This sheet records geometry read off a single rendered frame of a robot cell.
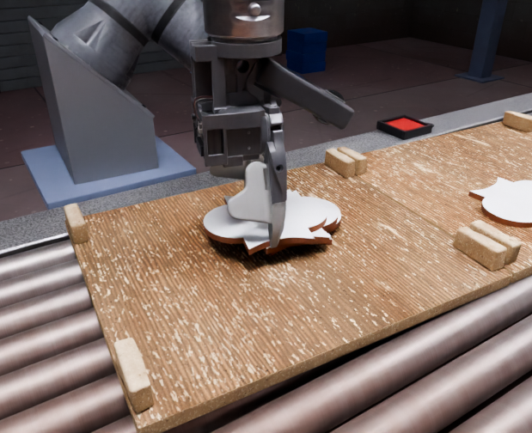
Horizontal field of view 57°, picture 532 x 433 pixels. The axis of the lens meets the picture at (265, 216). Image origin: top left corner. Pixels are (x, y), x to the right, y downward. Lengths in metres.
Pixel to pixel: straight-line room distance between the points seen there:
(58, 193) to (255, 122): 0.50
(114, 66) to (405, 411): 0.70
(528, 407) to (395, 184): 0.38
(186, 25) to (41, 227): 0.42
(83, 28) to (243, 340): 0.62
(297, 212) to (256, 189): 0.09
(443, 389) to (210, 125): 0.31
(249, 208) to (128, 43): 0.50
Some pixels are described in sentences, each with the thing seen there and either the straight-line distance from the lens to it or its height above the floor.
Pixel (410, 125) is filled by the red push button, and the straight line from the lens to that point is 1.03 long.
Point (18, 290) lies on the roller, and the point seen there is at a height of 0.91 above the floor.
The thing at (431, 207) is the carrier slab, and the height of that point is 0.94.
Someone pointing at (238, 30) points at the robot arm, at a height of 1.18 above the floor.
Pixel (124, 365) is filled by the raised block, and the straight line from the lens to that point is 0.42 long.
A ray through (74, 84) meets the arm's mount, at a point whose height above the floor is 1.04.
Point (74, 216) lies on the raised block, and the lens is 0.63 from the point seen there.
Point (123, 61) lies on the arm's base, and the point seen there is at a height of 1.07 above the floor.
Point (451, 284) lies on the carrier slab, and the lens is 0.55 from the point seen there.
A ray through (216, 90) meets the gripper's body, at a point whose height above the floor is 1.13.
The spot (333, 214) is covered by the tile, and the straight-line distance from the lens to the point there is 0.60.
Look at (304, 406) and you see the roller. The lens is 0.43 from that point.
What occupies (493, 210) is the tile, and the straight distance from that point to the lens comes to 0.70.
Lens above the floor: 1.25
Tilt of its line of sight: 30 degrees down
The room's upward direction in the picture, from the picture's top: straight up
